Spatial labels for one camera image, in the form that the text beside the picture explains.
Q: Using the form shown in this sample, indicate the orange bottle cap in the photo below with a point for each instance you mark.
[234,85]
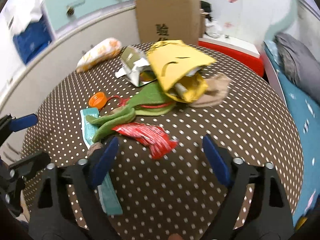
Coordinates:
[97,100]

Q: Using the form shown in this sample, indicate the silver foil wrapper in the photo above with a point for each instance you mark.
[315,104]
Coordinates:
[133,66]

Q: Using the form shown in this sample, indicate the teal plastic wrapper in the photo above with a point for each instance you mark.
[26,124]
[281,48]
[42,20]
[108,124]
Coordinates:
[90,127]

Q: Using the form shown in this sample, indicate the bed with teal cover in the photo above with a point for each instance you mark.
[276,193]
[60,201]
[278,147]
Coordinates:
[300,120]

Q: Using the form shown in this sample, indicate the red storage box white lid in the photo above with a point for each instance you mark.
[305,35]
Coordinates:
[235,52]

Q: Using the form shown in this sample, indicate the red snack wrapper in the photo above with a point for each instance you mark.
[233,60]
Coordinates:
[150,137]

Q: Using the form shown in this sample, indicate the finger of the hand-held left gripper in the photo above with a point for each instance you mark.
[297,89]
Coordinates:
[30,163]
[23,122]

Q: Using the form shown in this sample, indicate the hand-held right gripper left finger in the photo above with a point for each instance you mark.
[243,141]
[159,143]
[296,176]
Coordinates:
[108,158]

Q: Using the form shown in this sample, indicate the teal drawer cabinet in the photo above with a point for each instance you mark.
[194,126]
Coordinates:
[85,5]

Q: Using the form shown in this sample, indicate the orange and white snack bag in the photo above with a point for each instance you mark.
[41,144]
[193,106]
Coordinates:
[98,53]

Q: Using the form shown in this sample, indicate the yellow padded envelope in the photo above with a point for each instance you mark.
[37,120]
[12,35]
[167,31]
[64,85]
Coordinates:
[178,66]

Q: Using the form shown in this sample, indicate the blue storage bin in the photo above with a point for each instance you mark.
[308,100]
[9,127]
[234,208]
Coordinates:
[30,42]

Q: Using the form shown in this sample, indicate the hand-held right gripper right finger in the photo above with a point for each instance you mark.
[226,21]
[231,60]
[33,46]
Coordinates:
[216,160]

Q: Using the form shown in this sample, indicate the large cardboard box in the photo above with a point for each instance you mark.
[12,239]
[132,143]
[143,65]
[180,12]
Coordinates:
[167,17]

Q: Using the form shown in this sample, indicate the beige sock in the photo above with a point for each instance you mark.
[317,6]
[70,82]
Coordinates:
[213,90]

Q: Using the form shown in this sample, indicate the grey quilt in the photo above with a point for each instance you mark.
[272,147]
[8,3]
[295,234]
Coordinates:
[297,60]

